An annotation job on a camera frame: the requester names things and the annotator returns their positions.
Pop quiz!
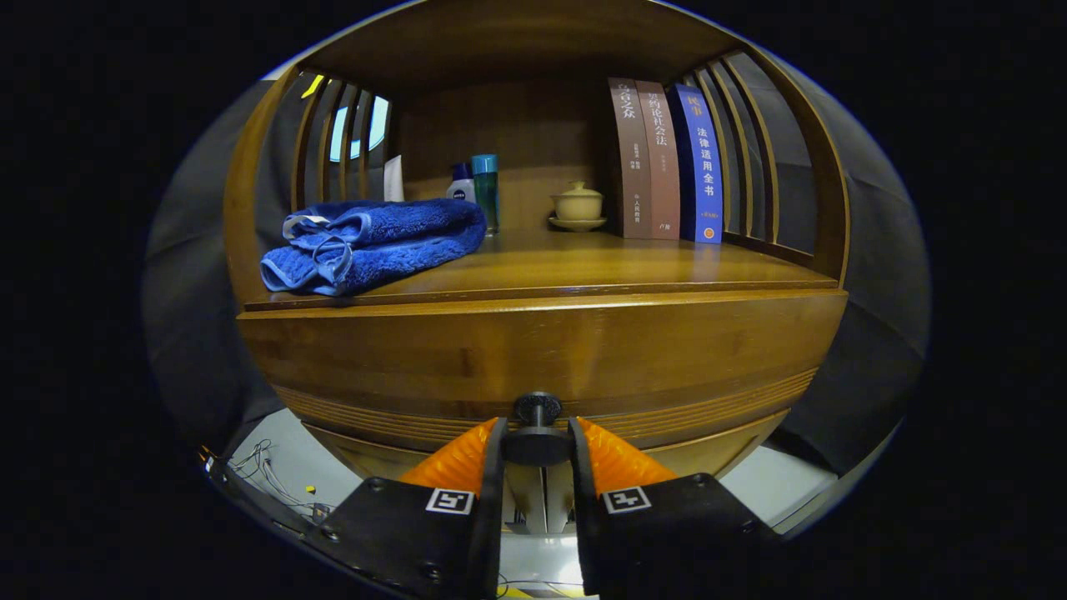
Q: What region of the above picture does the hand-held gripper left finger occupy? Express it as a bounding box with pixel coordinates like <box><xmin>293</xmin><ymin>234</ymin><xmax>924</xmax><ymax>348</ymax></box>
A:
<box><xmin>304</xmin><ymin>417</ymin><xmax>509</xmax><ymax>600</ymax></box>

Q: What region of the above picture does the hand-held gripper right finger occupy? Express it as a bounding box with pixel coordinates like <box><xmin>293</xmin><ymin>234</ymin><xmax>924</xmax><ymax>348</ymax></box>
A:
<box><xmin>569</xmin><ymin>417</ymin><xmax>784</xmax><ymax>600</ymax></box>

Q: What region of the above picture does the wooden drawer with black knob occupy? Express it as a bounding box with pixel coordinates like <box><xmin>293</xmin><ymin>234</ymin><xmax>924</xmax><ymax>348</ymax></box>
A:
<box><xmin>238</xmin><ymin>289</ymin><xmax>849</xmax><ymax>468</ymax></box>

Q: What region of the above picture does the wooden countertop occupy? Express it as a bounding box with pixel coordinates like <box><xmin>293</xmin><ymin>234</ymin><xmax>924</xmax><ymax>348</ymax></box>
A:
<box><xmin>243</xmin><ymin>227</ymin><xmax>839</xmax><ymax>313</ymax></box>

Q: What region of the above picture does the wooden cabinet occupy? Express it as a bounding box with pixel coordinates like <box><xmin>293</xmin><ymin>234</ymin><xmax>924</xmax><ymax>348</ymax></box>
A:
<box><xmin>223</xmin><ymin>0</ymin><xmax>851</xmax><ymax>534</ymax></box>

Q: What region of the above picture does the folded blue towel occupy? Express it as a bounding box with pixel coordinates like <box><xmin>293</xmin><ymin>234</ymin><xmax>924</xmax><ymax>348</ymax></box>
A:
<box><xmin>260</xmin><ymin>198</ymin><xmax>488</xmax><ymax>298</ymax></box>

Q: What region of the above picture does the beige lidded teacup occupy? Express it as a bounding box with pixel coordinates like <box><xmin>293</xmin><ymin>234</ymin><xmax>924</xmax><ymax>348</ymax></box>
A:
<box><xmin>554</xmin><ymin>181</ymin><xmax>604</xmax><ymax>222</ymax></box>

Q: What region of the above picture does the teal bottle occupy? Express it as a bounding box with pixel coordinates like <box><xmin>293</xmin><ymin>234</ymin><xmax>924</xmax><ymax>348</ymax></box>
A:
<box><xmin>471</xmin><ymin>154</ymin><xmax>500</xmax><ymax>237</ymax></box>

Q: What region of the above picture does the reddish brown book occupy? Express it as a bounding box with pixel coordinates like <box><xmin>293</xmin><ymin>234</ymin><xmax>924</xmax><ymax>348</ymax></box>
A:
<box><xmin>635</xmin><ymin>80</ymin><xmax>682</xmax><ymax>242</ymax></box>

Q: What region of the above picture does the dark brown book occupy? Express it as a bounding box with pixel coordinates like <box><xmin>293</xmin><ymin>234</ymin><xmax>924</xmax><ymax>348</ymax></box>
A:
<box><xmin>608</xmin><ymin>77</ymin><xmax>653</xmax><ymax>240</ymax></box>

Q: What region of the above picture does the blue book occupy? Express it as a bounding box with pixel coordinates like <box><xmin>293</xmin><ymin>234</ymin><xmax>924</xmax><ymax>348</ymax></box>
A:
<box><xmin>667</xmin><ymin>82</ymin><xmax>724</xmax><ymax>244</ymax></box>

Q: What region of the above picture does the bundle of thin cables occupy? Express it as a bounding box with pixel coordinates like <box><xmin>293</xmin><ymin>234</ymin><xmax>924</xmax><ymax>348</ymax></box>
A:
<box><xmin>229</xmin><ymin>439</ymin><xmax>334</xmax><ymax>519</ymax></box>

